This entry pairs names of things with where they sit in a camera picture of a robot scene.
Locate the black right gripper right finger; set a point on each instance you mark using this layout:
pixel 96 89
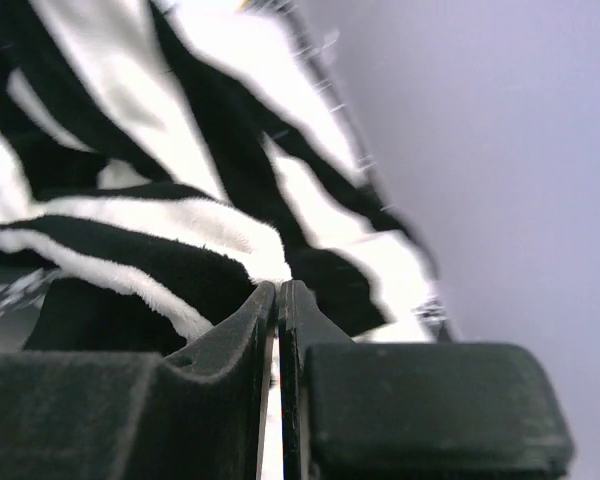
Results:
pixel 411 410

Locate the black white striped pillowcase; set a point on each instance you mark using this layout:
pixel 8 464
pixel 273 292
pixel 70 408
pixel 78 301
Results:
pixel 165 162

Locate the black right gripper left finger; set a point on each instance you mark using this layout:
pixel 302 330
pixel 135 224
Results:
pixel 196 414

